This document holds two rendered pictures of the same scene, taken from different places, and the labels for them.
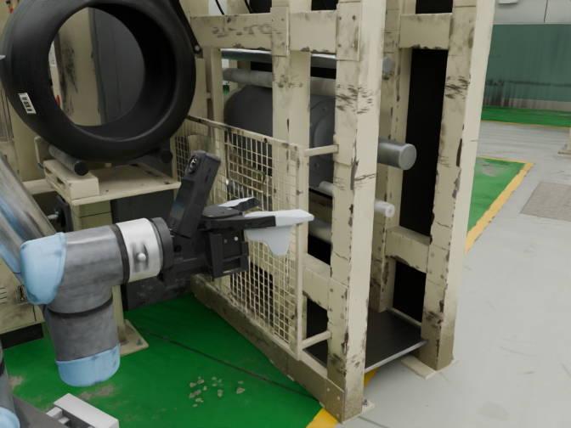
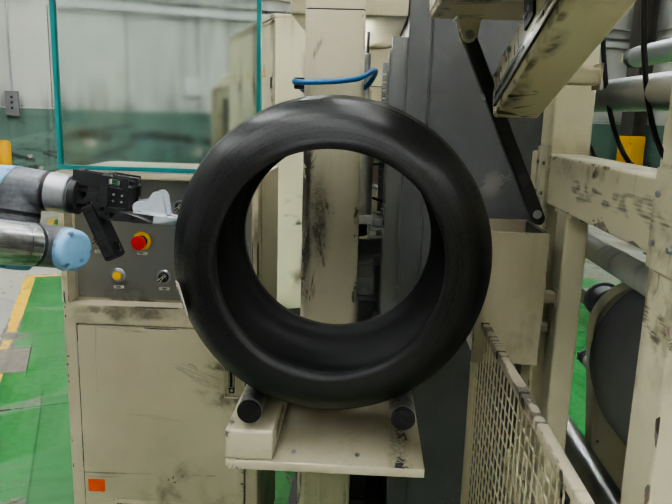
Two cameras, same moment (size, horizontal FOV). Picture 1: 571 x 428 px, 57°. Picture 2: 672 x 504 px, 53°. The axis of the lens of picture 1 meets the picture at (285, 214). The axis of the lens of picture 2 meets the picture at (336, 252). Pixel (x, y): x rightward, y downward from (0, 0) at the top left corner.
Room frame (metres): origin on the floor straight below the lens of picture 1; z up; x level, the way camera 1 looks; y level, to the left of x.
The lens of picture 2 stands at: (0.77, -0.19, 1.44)
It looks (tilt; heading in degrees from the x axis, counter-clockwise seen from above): 12 degrees down; 38
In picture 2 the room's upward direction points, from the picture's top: 2 degrees clockwise
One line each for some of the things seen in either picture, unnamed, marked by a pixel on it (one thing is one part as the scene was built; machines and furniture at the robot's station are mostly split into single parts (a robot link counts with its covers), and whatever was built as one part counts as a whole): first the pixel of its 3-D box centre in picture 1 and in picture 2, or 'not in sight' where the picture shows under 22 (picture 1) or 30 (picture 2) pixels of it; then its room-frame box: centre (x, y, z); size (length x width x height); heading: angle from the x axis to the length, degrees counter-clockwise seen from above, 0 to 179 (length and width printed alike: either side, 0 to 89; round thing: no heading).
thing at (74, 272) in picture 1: (74, 266); not in sight; (0.57, 0.25, 1.04); 0.11 x 0.08 x 0.09; 122
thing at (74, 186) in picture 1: (69, 177); (263, 404); (1.72, 0.73, 0.84); 0.36 x 0.09 x 0.06; 35
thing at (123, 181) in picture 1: (111, 181); (329, 424); (1.80, 0.62, 0.80); 0.37 x 0.36 x 0.02; 125
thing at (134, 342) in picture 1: (107, 339); not in sight; (2.00, 0.78, 0.02); 0.27 x 0.27 x 0.04; 35
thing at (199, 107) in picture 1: (179, 95); (500, 288); (2.20, 0.44, 1.05); 0.20 x 0.15 x 0.30; 35
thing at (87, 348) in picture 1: (82, 329); not in sight; (0.59, 0.26, 0.94); 0.11 x 0.08 x 0.11; 32
